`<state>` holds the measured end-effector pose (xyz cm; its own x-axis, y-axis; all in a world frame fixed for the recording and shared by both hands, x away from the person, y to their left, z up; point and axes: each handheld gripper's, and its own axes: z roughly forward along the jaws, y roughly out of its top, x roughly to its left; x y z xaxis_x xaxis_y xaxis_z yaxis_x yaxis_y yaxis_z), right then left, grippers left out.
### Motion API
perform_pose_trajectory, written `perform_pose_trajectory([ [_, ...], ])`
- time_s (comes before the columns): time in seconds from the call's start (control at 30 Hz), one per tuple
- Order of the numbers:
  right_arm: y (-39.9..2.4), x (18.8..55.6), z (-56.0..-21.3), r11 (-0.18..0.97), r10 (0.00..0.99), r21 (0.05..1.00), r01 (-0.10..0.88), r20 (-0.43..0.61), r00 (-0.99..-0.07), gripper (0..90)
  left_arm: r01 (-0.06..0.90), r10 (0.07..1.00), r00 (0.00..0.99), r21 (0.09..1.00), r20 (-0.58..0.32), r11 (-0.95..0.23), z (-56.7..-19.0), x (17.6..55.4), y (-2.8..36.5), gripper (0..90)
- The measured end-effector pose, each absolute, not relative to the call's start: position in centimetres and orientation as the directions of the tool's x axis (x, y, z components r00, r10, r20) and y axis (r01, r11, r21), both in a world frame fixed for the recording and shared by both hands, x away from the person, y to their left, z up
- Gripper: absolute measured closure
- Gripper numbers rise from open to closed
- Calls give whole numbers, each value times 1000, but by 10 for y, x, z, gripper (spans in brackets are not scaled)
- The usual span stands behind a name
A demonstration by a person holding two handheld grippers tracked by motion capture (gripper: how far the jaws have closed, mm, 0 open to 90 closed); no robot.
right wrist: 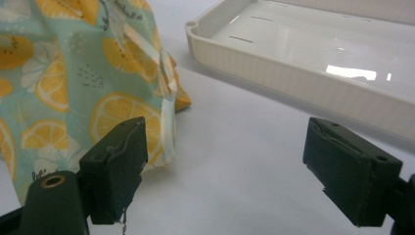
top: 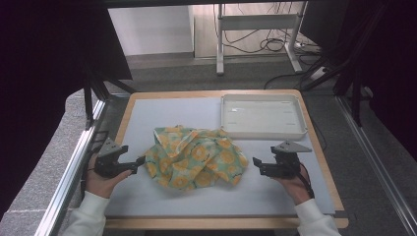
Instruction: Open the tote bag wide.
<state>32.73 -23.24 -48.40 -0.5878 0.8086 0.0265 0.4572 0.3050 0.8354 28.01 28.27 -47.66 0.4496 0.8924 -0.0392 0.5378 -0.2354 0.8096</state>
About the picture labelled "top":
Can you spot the aluminium frame rail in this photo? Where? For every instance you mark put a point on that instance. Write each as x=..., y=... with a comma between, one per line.
x=70, y=173
x=377, y=167

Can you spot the black metal stand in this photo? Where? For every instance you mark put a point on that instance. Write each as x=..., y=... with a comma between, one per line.
x=88, y=101
x=355, y=95

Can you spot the white power strip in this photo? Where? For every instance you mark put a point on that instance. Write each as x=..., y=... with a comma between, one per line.
x=318, y=73

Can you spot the person's left hand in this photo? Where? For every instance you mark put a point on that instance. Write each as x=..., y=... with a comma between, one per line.
x=101, y=185

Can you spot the grey table mat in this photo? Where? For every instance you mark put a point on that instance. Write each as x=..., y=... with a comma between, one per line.
x=183, y=111

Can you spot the green yellow patterned cloth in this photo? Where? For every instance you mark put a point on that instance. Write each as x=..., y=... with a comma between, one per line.
x=193, y=157

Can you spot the person's right hand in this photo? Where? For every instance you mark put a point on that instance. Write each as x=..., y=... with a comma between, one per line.
x=296, y=188

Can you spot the black curtain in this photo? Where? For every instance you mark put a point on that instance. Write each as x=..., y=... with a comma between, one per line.
x=39, y=82
x=390, y=65

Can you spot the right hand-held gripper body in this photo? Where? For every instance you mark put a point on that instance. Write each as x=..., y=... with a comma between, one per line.
x=286, y=160

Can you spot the white metal desk frame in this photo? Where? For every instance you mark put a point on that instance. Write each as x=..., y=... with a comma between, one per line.
x=255, y=22

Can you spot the white plastic tray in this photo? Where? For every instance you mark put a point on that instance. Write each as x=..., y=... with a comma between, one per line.
x=262, y=116

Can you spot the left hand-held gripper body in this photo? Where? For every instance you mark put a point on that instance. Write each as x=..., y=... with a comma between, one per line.
x=109, y=164

